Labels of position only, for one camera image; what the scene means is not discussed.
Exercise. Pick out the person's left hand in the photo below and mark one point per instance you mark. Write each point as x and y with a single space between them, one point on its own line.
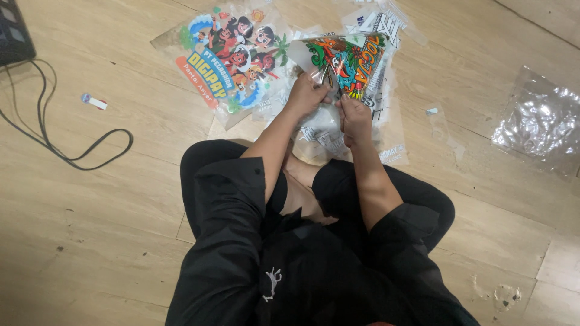
306 97

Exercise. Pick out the person's right hand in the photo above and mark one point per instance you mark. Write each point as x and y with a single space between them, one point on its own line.
357 122

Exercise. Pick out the person's left fingers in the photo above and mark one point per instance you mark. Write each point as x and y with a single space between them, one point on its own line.
321 88

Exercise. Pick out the person's right fingers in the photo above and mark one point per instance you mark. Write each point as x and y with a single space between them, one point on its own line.
346 105

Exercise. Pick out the orange green printed film sheet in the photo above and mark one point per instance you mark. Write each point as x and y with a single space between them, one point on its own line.
351 61

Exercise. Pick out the pile of white-print film sheets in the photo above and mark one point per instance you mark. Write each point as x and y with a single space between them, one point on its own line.
326 136

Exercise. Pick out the black white lettered film sheet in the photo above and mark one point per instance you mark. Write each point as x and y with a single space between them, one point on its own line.
378 22

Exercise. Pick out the clear film scrap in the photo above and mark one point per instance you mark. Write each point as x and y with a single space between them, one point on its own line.
442 129

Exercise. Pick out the cartoon children printed film sheet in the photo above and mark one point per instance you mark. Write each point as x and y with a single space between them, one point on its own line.
226 59

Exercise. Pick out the person's black trousers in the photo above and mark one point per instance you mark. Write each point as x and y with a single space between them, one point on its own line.
217 158

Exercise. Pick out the person's black shirt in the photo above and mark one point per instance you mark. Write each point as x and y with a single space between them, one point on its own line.
290 271

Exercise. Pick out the crinkled clear plastic bag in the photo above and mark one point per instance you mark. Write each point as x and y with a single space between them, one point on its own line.
539 122

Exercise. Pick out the small white red sticker scrap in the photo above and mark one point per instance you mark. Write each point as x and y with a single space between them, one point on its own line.
94 102

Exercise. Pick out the black device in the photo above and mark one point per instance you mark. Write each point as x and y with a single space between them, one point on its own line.
12 31

